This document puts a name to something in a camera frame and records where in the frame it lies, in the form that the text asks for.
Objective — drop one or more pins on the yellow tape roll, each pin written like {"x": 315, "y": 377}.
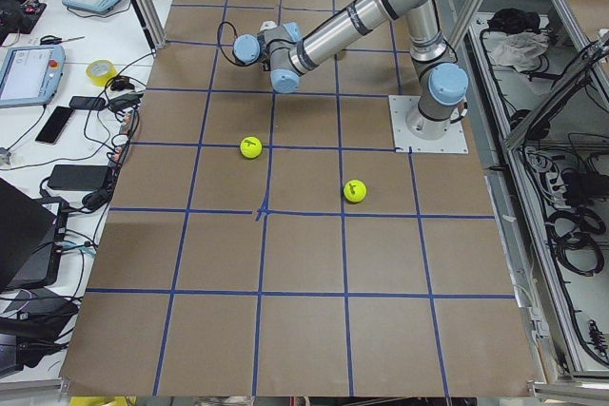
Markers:
{"x": 100, "y": 72}

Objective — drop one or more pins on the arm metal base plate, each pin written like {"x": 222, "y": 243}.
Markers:
{"x": 412, "y": 133}

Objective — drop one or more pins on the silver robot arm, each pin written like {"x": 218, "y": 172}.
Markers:
{"x": 287, "y": 55}

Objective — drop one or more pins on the black laptop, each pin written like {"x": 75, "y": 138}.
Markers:
{"x": 31, "y": 232}

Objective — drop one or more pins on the Wilson tennis ball far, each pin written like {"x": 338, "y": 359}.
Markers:
{"x": 251, "y": 147}

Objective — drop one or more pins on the Wilson tennis ball near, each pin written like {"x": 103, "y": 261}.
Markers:
{"x": 355, "y": 191}

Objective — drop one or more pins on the wilson tennis ball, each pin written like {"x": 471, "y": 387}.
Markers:
{"x": 355, "y": 191}
{"x": 251, "y": 147}

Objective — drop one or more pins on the near teach pendant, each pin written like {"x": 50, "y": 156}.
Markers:
{"x": 30, "y": 75}

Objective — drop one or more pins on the black power adapter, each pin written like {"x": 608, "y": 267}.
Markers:
{"x": 78, "y": 177}

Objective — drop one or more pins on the scissors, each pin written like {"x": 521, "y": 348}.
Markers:
{"x": 56, "y": 40}

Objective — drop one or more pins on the black smartphone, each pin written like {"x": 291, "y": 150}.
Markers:
{"x": 54, "y": 126}

